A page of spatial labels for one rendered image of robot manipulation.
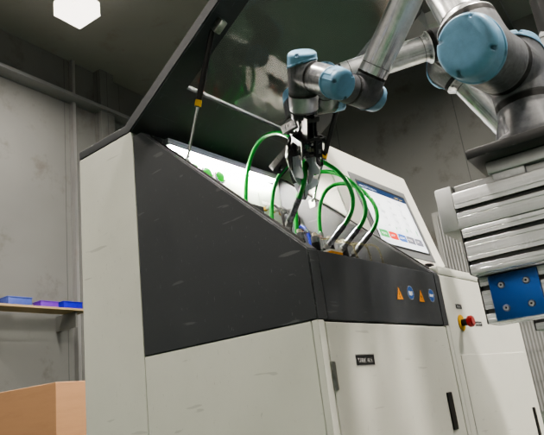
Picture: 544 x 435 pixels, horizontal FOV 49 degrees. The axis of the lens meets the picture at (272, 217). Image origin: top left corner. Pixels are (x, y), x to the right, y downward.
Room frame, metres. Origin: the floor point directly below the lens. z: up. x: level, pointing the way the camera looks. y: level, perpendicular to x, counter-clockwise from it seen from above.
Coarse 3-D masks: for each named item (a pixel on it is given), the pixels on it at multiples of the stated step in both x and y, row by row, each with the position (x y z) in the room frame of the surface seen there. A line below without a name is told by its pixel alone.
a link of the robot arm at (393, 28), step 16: (400, 0) 1.19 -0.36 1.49; (416, 0) 1.19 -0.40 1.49; (384, 16) 1.22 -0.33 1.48; (400, 16) 1.21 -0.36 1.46; (384, 32) 1.23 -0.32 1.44; (400, 32) 1.23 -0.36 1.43; (368, 48) 1.27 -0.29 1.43; (384, 48) 1.25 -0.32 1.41; (400, 48) 1.27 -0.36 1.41; (368, 64) 1.28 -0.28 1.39; (384, 64) 1.27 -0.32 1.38; (368, 80) 1.29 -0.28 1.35; (384, 80) 1.31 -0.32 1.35; (368, 96) 1.31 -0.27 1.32; (384, 96) 1.34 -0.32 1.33
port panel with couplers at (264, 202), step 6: (258, 192) 2.03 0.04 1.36; (258, 198) 2.03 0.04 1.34; (264, 198) 2.05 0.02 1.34; (276, 198) 2.11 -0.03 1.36; (264, 204) 2.05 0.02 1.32; (276, 204) 2.11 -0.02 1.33; (264, 210) 2.04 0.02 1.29; (276, 210) 2.06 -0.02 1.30; (282, 210) 2.10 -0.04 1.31; (276, 216) 2.10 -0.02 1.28
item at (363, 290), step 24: (336, 264) 1.37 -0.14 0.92; (360, 264) 1.46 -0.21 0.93; (384, 264) 1.56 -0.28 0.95; (336, 288) 1.36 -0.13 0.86; (360, 288) 1.44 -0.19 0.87; (384, 288) 1.54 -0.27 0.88; (432, 288) 1.78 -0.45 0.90; (336, 312) 1.34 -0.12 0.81; (360, 312) 1.43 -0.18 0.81; (384, 312) 1.52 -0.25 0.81; (408, 312) 1.63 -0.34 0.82; (432, 312) 1.75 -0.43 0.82
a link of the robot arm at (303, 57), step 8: (304, 48) 1.29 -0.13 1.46; (288, 56) 1.27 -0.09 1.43; (296, 56) 1.26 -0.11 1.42; (304, 56) 1.25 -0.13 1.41; (312, 56) 1.26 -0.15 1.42; (288, 64) 1.28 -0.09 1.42; (296, 64) 1.26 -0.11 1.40; (304, 64) 1.26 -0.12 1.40; (288, 72) 1.30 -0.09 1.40; (296, 72) 1.28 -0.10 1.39; (288, 80) 1.31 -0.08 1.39; (296, 80) 1.29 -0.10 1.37; (288, 88) 1.33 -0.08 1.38; (296, 88) 1.31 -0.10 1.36; (304, 88) 1.29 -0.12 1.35; (296, 96) 1.32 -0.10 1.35; (304, 96) 1.32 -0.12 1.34; (312, 96) 1.33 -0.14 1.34
